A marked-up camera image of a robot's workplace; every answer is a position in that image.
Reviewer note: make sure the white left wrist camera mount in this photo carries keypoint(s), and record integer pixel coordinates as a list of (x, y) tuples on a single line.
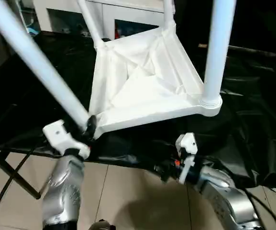
[(61, 136)]

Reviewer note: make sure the small tan tag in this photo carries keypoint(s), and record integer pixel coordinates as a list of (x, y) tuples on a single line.
[(202, 45)]

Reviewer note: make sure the white plastic table leg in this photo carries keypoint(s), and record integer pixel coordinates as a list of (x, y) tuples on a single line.
[(219, 48), (169, 14), (32, 52), (91, 24)]

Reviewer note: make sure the white plastic table top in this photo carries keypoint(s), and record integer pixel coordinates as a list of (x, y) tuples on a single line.
[(140, 83)]

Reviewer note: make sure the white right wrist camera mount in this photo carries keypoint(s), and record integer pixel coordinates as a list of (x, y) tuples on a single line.
[(188, 143)]

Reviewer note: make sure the black work table leg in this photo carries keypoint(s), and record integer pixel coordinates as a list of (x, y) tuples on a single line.
[(15, 177)]

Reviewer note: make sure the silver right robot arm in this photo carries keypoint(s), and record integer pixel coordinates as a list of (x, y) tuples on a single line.
[(224, 198)]

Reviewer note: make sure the black mat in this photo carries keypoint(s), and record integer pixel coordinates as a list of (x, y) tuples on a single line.
[(32, 95)]

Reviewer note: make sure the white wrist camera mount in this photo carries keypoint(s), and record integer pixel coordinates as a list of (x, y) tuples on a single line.
[(188, 143), (61, 136)]

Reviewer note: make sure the long black bar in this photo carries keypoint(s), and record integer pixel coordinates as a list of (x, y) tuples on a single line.
[(259, 52)]

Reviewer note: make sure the white cabinet with glass doors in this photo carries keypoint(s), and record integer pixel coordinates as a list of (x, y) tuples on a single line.
[(133, 12)]

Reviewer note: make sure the small red item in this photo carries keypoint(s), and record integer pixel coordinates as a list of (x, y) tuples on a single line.
[(117, 33)]

